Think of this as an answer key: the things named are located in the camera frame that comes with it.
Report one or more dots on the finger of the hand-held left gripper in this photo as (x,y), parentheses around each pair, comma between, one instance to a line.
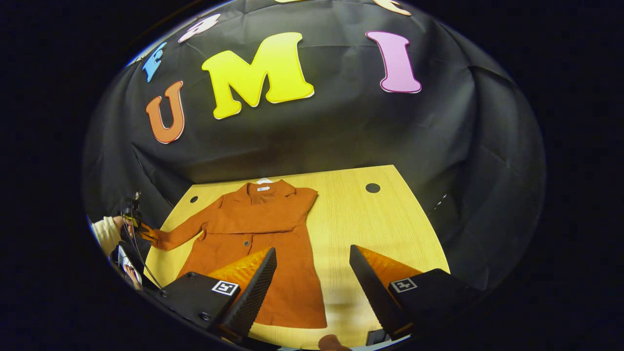
(147,233)

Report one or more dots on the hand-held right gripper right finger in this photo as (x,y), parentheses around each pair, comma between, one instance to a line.
(375,292)

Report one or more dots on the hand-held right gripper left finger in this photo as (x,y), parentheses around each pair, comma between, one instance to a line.
(251,292)

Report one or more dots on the rust orange button-up shirt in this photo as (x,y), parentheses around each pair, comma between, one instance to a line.
(273,219)

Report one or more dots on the black backdrop cloth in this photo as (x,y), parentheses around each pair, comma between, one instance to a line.
(341,131)

